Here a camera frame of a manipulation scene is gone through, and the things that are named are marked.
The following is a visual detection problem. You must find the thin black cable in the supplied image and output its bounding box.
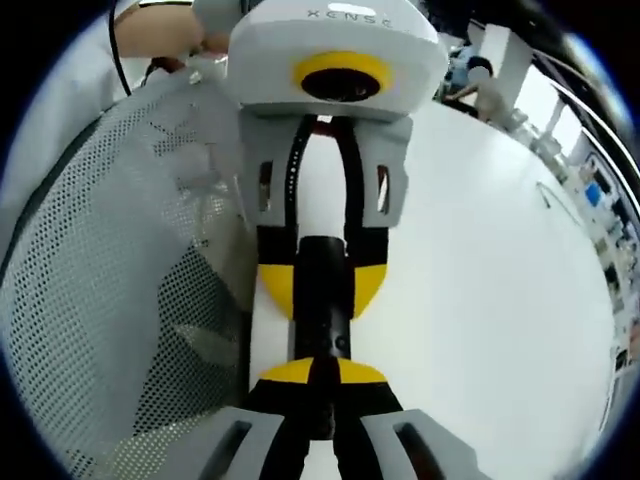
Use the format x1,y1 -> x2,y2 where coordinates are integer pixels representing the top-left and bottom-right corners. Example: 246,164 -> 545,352
108,0 -> 134,97

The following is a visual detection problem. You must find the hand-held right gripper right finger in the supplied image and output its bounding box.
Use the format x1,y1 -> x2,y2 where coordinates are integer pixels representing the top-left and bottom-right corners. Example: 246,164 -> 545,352
331,358 -> 494,480

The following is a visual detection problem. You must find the grey mesh office chair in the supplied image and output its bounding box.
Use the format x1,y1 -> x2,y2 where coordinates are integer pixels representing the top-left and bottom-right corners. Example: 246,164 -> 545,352
0,74 -> 259,480

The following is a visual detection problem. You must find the white pillar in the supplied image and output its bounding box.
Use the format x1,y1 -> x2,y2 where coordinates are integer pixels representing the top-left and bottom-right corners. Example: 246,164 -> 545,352
481,21 -> 532,117

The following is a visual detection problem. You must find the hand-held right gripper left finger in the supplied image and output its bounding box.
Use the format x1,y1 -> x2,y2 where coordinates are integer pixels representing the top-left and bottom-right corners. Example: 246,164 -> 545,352
192,356 -> 334,480

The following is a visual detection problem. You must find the person's left hand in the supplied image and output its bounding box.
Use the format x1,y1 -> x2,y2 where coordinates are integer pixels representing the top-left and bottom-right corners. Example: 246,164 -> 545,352
115,2 -> 230,60

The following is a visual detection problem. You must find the black remote control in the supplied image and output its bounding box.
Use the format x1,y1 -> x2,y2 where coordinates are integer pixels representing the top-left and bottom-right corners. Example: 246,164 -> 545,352
292,234 -> 354,362

